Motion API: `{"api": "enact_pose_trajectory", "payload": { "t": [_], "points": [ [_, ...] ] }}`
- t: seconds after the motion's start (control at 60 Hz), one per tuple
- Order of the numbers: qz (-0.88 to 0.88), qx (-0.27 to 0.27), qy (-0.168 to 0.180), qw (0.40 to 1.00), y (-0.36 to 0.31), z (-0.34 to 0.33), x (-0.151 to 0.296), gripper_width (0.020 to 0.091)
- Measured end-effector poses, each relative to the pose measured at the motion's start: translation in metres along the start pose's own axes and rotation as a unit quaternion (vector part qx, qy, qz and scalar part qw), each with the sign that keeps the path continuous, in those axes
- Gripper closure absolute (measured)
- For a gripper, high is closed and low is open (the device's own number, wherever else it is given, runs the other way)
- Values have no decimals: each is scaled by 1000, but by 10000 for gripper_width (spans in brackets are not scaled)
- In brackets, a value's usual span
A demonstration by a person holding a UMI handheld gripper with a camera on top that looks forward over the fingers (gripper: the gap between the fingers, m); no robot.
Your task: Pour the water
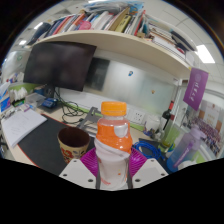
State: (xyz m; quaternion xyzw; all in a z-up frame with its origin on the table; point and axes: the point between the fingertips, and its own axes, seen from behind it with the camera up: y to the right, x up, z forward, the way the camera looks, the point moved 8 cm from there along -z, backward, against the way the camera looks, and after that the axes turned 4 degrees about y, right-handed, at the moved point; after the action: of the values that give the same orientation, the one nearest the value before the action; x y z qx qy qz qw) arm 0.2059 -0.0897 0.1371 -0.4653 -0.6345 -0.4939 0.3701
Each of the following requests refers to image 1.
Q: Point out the black computer monitor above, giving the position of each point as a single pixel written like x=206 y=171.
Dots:
x=58 y=65

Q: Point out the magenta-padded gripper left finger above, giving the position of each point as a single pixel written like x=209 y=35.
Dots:
x=76 y=171

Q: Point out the purple translucent water bottle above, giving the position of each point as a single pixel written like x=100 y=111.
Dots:
x=185 y=150

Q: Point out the black desk mat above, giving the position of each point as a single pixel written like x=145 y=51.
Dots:
x=41 y=143

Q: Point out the white shelf with books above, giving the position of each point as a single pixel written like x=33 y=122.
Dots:
x=133 y=45

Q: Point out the orange-capped drink bottle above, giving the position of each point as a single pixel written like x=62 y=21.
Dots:
x=113 y=143

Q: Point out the clear plastic box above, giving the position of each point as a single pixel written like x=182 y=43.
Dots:
x=34 y=99

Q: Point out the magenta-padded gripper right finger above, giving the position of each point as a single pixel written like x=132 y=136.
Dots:
x=150 y=171

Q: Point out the floral patterned cup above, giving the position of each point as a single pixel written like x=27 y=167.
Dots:
x=73 y=141

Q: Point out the purple hanging banner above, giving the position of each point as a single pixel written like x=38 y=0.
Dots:
x=195 y=88

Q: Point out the group photo poster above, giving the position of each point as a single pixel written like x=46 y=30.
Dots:
x=211 y=130

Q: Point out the grey metal laptop stand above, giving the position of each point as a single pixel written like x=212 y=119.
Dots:
x=90 y=118

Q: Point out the white lidded jar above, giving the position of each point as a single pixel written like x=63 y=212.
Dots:
x=152 y=123

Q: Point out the green drinking glass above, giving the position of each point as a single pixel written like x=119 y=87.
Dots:
x=170 y=136

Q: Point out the white wall power outlet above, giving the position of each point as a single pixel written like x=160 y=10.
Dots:
x=139 y=117

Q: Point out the open white notebook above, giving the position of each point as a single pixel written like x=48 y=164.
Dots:
x=21 y=126

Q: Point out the blue desk calculator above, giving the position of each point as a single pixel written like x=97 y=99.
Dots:
x=49 y=102

